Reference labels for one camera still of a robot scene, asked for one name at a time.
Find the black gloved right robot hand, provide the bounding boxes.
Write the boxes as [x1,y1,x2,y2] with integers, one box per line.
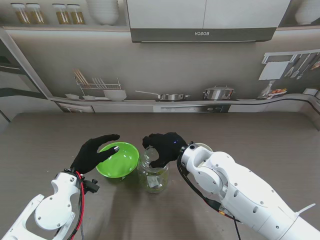
[141,132,188,169]

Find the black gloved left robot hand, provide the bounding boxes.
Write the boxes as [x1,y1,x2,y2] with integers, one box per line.
[69,133,121,175]

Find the green plastic bowl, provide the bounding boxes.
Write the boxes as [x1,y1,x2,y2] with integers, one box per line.
[95,141,140,179]

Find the clear glass jar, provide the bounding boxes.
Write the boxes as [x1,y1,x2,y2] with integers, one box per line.
[136,159,171,194]

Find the cream plastic funnel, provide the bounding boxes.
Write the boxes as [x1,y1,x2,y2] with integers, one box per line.
[194,142,214,152]

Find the mung beans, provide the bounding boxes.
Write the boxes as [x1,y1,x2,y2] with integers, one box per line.
[139,167,169,194]

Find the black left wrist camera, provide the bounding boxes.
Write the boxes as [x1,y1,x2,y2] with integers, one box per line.
[81,178,101,194]

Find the red and black arm cable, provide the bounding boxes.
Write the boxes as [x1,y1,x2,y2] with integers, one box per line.
[52,171,87,240]

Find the white cable tie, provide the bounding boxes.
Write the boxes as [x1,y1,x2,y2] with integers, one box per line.
[294,202,316,216]

